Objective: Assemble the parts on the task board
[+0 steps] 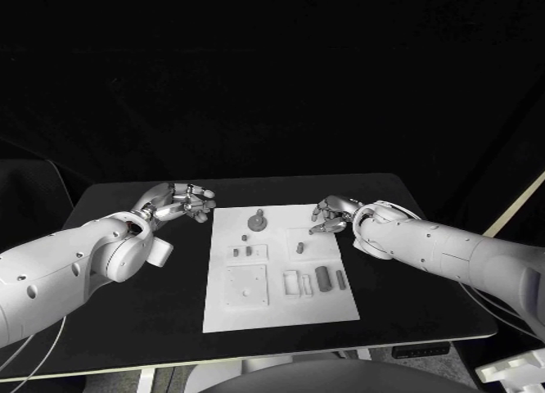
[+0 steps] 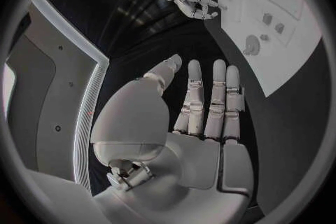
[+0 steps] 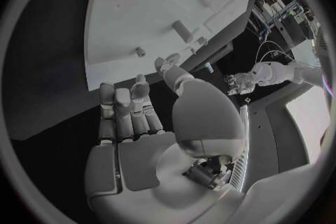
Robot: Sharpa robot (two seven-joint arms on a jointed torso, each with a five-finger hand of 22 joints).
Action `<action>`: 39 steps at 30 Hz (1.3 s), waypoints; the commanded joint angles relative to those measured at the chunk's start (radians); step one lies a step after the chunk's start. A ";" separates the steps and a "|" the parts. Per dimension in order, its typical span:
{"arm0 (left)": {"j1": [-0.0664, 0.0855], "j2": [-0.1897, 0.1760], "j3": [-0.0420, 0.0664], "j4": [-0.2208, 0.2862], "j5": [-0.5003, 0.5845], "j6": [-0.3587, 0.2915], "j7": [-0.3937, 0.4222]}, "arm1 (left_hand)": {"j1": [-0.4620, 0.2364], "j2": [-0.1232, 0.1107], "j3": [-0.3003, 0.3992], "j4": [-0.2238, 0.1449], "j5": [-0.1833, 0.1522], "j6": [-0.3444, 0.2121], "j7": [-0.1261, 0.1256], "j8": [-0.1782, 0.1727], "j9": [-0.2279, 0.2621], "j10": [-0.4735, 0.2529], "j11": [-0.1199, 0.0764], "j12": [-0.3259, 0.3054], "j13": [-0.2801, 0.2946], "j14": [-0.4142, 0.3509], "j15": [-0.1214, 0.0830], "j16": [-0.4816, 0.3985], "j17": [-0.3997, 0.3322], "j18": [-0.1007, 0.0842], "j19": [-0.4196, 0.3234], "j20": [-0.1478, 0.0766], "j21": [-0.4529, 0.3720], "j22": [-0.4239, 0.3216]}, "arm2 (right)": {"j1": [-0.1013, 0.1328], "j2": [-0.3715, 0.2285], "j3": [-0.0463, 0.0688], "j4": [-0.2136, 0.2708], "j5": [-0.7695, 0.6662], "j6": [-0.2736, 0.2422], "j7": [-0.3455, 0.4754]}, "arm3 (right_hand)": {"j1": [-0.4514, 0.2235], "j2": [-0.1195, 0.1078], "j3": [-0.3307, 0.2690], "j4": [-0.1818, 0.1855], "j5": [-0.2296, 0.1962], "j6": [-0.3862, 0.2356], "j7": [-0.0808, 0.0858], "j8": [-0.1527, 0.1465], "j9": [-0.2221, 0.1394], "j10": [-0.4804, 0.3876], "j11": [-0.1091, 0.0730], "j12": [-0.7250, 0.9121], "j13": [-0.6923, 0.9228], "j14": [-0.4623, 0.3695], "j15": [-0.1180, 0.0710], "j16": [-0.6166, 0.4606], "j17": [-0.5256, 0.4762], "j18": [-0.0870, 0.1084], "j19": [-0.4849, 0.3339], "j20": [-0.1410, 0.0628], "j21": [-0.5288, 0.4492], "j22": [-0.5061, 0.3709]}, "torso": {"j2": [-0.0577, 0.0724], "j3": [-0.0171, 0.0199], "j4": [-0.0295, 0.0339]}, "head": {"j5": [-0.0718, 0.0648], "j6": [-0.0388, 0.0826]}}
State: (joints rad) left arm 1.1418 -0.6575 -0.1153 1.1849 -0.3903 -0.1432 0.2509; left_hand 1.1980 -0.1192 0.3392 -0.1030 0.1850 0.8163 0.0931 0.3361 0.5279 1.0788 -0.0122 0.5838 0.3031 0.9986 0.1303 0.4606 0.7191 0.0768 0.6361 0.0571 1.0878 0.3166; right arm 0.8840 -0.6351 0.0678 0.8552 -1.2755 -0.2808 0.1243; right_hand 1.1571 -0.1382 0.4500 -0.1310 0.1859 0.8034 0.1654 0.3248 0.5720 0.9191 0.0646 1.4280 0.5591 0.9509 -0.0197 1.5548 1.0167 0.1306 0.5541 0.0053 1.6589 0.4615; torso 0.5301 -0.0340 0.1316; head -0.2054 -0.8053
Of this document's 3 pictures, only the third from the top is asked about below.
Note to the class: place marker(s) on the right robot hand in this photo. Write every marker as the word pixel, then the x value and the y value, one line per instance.
pixel 141 165

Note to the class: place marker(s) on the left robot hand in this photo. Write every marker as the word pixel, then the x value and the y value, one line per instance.
pixel 240 84

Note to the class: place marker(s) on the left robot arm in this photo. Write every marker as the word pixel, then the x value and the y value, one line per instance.
pixel 274 72

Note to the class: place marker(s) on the white task board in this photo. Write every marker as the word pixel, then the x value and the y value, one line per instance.
pixel 136 7

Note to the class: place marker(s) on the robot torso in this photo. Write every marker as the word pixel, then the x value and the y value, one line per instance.
pixel 262 133

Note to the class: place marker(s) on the short peg part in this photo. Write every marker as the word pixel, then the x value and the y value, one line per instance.
pixel 140 51
pixel 202 40

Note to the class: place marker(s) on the gear part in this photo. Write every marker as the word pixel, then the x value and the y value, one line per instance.
pixel 173 57

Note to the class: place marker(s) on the long cylinder part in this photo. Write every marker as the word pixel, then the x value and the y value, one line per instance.
pixel 182 31

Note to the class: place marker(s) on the workshop desk with equipment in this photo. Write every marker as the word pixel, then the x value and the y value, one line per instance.
pixel 278 7

